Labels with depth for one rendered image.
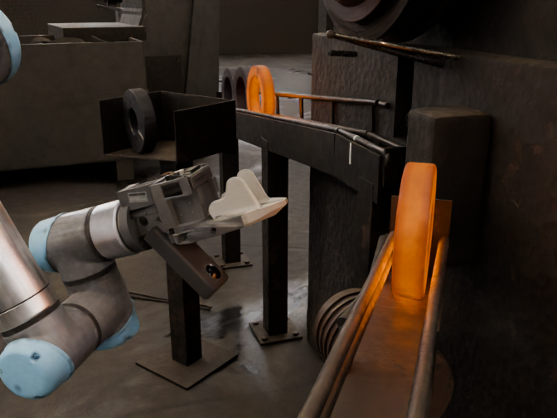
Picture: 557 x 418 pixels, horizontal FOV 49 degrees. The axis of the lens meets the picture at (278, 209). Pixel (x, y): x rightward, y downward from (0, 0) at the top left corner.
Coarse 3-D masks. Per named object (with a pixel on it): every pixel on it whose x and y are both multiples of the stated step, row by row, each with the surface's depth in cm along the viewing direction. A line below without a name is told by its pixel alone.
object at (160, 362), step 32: (160, 96) 164; (192, 96) 157; (160, 128) 166; (192, 128) 140; (224, 128) 148; (160, 160) 141; (192, 160) 142; (192, 288) 162; (192, 320) 165; (160, 352) 173; (192, 352) 168; (224, 352) 173; (192, 384) 159
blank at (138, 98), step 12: (132, 96) 146; (144, 96) 144; (132, 108) 149; (144, 108) 143; (132, 120) 152; (144, 120) 143; (156, 120) 144; (132, 132) 152; (144, 132) 144; (156, 132) 145; (132, 144) 153; (144, 144) 146
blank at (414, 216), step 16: (416, 176) 65; (432, 176) 64; (400, 192) 64; (416, 192) 63; (432, 192) 63; (400, 208) 63; (416, 208) 62; (432, 208) 71; (400, 224) 62; (416, 224) 62; (432, 224) 73; (400, 240) 62; (416, 240) 62; (400, 256) 63; (416, 256) 62; (400, 272) 63; (416, 272) 63; (400, 288) 65; (416, 288) 64
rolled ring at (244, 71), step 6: (240, 66) 194; (246, 66) 193; (240, 72) 194; (246, 72) 190; (240, 78) 198; (246, 78) 189; (234, 84) 203; (240, 84) 200; (246, 84) 189; (234, 90) 204; (240, 90) 202; (234, 96) 204; (240, 96) 202; (246, 96) 190; (240, 102) 202; (246, 102) 191; (240, 108) 202; (246, 108) 191
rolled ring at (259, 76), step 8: (256, 72) 175; (264, 72) 173; (248, 80) 184; (256, 80) 182; (264, 80) 171; (272, 80) 172; (248, 88) 185; (256, 88) 184; (264, 88) 171; (272, 88) 171; (248, 96) 186; (256, 96) 185; (264, 96) 171; (272, 96) 171; (248, 104) 187; (256, 104) 185; (264, 104) 171; (272, 104) 172; (264, 112) 172; (272, 112) 173
